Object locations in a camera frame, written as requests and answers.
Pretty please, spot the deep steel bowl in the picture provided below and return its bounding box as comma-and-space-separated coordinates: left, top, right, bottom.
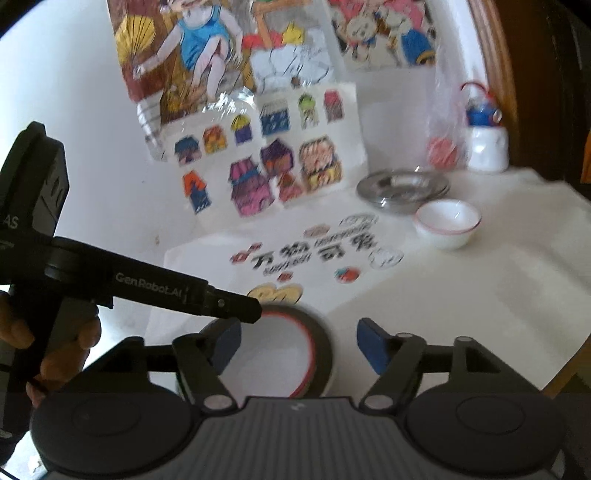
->
174, 303, 335, 401

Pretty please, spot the white red-rimmed bowl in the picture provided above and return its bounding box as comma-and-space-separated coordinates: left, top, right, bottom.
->
221, 312, 315, 404
414, 199, 483, 251

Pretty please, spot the shallow steel plate with sticker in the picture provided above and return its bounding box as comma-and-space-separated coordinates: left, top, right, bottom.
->
356, 170, 451, 215

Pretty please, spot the clear plastic bag red item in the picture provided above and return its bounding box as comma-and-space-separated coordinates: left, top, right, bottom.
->
426, 45, 466, 171

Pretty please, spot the girl on bench drawing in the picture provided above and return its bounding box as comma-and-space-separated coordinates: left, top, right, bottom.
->
105, 0, 336, 160

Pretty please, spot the white printed table mat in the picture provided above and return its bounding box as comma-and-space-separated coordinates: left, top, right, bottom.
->
164, 170, 590, 396

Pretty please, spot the white bottle blue red cap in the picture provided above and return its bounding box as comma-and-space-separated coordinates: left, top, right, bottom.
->
460, 80, 510, 174

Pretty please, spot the houses drawing paper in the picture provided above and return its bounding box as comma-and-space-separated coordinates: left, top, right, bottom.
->
158, 82, 369, 232

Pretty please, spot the person's left hand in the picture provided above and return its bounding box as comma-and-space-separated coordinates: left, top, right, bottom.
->
1, 291, 101, 408

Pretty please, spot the brown wooden door frame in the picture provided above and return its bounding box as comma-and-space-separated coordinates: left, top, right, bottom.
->
468, 0, 520, 167

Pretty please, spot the boy with teddy drawing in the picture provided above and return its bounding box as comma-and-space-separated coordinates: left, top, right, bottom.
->
328, 0, 437, 71

